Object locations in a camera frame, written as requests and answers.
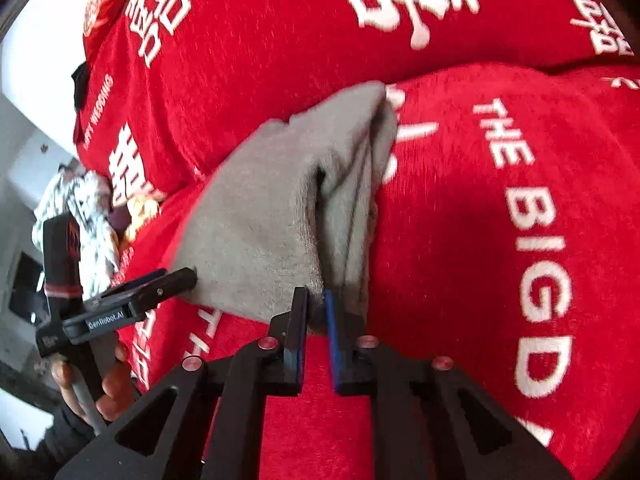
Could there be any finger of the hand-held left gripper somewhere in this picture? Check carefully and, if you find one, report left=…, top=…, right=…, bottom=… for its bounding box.
left=82, top=268, right=169, bottom=306
left=134, top=267, right=199, bottom=308

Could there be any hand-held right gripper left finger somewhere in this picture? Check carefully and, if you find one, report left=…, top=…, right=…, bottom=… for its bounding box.
left=54, top=286, right=310, bottom=480

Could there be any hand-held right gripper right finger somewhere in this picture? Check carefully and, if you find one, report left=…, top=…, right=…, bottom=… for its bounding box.
left=322, top=289, right=575, bottom=480

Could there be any grey sock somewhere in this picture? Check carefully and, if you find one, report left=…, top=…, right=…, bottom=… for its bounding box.
left=170, top=81, right=402, bottom=337

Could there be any person's left forearm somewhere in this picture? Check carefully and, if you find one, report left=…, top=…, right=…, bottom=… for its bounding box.
left=9, top=404, right=103, bottom=468

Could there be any person's left hand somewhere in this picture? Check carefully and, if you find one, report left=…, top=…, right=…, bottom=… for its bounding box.
left=51, top=342, right=137, bottom=422

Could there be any light blue floral quilt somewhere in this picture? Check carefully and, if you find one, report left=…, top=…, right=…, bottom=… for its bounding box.
left=31, top=161, right=122, bottom=302

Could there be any peach orange cloth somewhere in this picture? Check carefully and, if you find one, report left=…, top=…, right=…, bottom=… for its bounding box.
left=122, top=197, right=167, bottom=242

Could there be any dark purple cloth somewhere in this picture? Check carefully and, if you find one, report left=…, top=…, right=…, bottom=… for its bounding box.
left=107, top=207, right=134, bottom=235

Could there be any red printed blanket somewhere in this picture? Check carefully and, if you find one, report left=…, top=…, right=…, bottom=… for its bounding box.
left=72, top=0, right=640, bottom=480

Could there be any white mattress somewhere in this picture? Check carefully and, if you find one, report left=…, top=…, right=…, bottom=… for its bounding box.
left=0, top=0, right=127, bottom=132

